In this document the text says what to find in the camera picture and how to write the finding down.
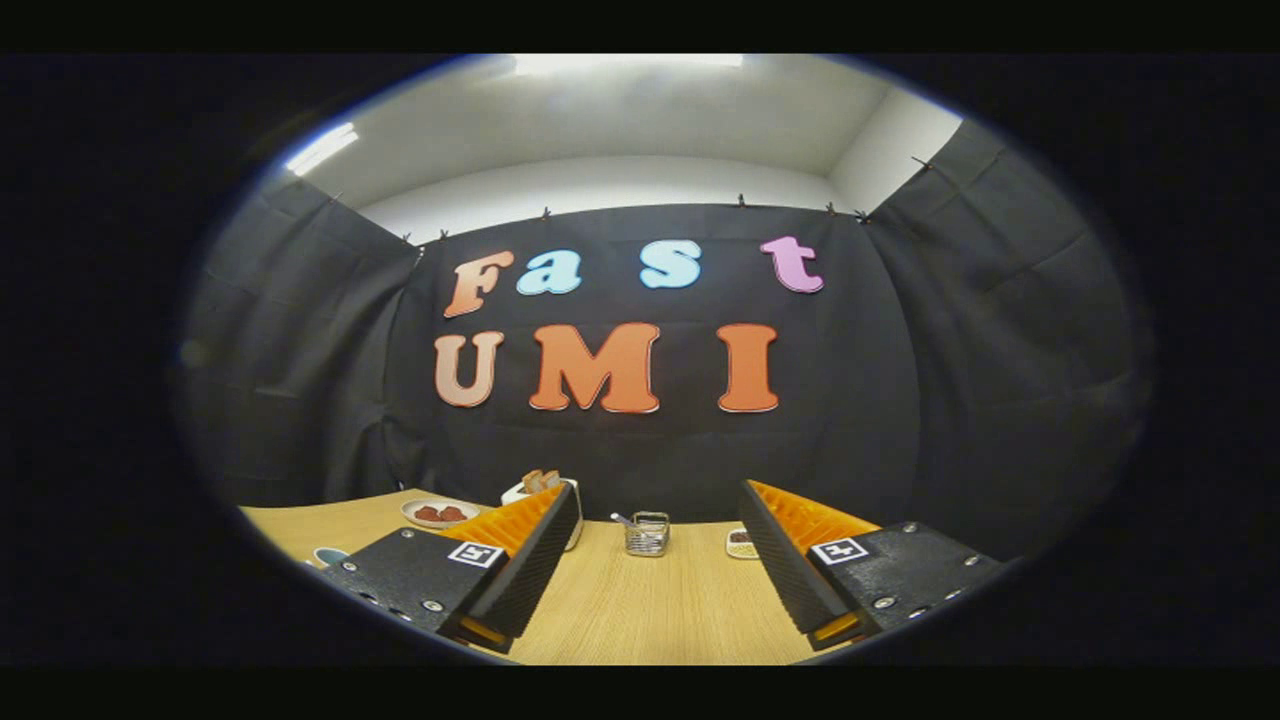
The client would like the metal wire basket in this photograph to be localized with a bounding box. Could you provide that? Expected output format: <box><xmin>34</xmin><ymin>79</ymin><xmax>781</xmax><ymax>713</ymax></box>
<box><xmin>624</xmin><ymin>512</ymin><xmax>671</xmax><ymax>558</ymax></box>

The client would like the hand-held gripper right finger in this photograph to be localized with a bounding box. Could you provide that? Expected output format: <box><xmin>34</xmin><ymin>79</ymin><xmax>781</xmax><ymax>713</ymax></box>
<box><xmin>738</xmin><ymin>479</ymin><xmax>1011</xmax><ymax>653</ymax></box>

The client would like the white toaster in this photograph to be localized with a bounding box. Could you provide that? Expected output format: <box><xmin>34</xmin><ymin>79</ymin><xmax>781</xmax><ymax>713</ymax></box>
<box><xmin>500</xmin><ymin>478</ymin><xmax>585</xmax><ymax>552</ymax></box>

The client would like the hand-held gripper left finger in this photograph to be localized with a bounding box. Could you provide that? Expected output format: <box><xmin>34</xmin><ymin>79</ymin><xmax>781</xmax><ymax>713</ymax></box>
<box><xmin>318</xmin><ymin>482</ymin><xmax>583</xmax><ymax>656</ymax></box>

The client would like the black backdrop cloth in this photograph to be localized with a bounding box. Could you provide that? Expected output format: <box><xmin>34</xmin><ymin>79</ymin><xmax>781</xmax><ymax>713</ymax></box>
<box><xmin>180</xmin><ymin>120</ymin><xmax>1151</xmax><ymax>566</ymax></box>

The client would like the wooden table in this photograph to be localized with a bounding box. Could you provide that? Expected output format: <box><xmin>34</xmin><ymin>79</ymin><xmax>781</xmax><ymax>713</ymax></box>
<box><xmin>240</xmin><ymin>488</ymin><xmax>851</xmax><ymax>666</ymax></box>

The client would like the white round plate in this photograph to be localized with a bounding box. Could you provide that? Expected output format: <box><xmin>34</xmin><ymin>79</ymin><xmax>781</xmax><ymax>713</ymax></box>
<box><xmin>401</xmin><ymin>498</ymin><xmax>481</xmax><ymax>530</ymax></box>

